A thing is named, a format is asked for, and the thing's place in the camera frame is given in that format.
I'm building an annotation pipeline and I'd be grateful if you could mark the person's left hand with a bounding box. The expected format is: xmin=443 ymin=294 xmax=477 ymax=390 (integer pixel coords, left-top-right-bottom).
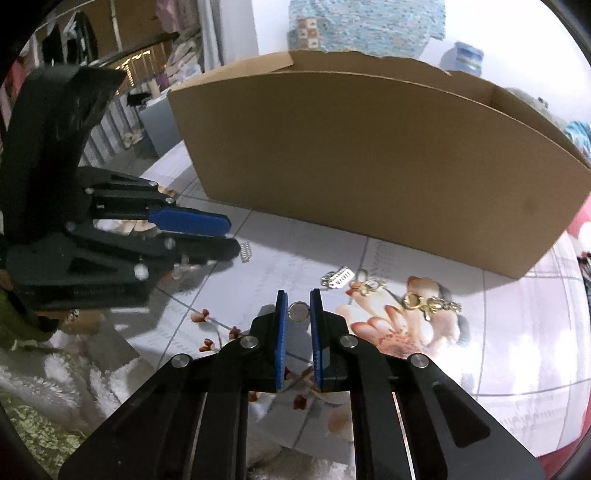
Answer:
xmin=60 ymin=309 xmax=104 ymax=335

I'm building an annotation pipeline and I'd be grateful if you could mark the teal patterned wall cloth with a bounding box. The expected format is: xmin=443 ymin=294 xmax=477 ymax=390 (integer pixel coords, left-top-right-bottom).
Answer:
xmin=287 ymin=0 xmax=446 ymax=58

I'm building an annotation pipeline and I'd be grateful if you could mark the gold chain bracelet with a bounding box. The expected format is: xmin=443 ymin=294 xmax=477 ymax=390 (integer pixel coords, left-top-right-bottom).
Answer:
xmin=352 ymin=269 xmax=464 ymax=322

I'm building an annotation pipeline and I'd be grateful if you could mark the blue crumpled quilt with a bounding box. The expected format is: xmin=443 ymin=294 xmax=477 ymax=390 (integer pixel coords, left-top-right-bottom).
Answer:
xmin=564 ymin=120 xmax=591 ymax=161

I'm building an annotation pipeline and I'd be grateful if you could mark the white fluffy rug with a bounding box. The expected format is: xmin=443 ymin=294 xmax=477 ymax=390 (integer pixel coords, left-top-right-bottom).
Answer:
xmin=1 ymin=320 xmax=154 ymax=477

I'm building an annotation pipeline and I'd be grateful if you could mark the grey metal cabinet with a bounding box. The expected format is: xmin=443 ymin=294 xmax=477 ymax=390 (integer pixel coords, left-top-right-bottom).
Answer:
xmin=139 ymin=95 xmax=181 ymax=157

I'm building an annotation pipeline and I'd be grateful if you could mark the brown cardboard box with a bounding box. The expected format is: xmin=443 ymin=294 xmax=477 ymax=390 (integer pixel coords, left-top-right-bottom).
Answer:
xmin=168 ymin=50 xmax=590 ymax=279

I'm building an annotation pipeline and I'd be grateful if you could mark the small silver hair clip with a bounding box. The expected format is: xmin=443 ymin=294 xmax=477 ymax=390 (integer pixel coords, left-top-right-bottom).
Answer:
xmin=240 ymin=242 xmax=252 ymax=263

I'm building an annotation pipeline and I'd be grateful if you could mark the blue water jug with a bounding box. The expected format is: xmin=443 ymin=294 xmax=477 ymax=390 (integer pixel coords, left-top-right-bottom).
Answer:
xmin=451 ymin=41 xmax=484 ymax=77

